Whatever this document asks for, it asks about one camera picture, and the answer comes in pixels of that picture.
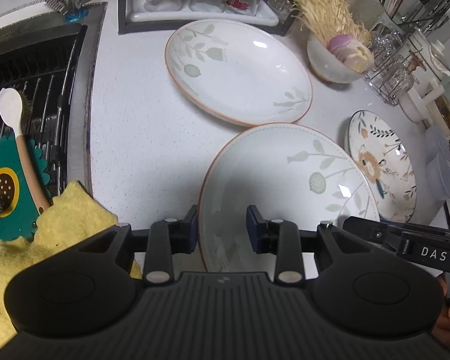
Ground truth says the leaf pattern plate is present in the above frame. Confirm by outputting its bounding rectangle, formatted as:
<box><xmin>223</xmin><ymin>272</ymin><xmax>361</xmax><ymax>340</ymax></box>
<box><xmin>164</xmin><ymin>19</ymin><xmax>313</xmax><ymax>127</ymax></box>
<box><xmin>199</xmin><ymin>124</ymin><xmax>380</xmax><ymax>274</ymax></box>

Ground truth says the translucent plastic bowl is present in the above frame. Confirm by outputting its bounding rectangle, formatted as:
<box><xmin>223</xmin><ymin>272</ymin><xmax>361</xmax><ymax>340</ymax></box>
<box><xmin>425</xmin><ymin>153</ymin><xmax>450</xmax><ymax>201</ymax></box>
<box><xmin>424</xmin><ymin>124</ymin><xmax>450</xmax><ymax>164</ymax></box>

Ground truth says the floral pattern plate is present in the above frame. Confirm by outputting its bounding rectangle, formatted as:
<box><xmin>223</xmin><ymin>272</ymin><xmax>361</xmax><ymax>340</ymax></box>
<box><xmin>345</xmin><ymin>110</ymin><xmax>417</xmax><ymax>223</ymax></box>

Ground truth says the yellow cleaning cloth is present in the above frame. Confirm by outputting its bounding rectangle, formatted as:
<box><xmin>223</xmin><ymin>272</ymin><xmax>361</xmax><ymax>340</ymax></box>
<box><xmin>0</xmin><ymin>179</ymin><xmax>143</xmax><ymax>355</ymax></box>

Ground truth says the teal sunflower sink mat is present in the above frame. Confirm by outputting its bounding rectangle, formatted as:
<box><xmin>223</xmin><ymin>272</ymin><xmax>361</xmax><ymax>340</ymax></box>
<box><xmin>0</xmin><ymin>135</ymin><xmax>39</xmax><ymax>242</ymax></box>

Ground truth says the white electric cooking pot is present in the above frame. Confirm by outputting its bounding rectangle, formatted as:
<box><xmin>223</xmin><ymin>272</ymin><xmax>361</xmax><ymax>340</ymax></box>
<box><xmin>399</xmin><ymin>29</ymin><xmax>450</xmax><ymax>122</ymax></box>

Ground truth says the bowl with enoki and onion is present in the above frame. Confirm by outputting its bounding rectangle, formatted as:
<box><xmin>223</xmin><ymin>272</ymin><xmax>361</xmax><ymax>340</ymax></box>
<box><xmin>292</xmin><ymin>0</ymin><xmax>374</xmax><ymax>84</ymax></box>

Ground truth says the black sink drying rack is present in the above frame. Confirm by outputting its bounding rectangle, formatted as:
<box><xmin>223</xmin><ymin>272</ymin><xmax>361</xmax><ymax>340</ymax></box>
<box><xmin>0</xmin><ymin>24</ymin><xmax>87</xmax><ymax>196</ymax></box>

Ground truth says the hanging utensil rack with scissors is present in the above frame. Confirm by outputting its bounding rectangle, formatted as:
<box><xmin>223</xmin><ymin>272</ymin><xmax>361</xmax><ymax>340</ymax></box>
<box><xmin>398</xmin><ymin>0</ymin><xmax>450</xmax><ymax>37</ymax></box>

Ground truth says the wire glass holder with glasses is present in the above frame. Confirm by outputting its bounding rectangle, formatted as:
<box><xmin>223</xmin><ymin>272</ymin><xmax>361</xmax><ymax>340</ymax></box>
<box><xmin>365</xmin><ymin>24</ymin><xmax>426</xmax><ymax>106</ymax></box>

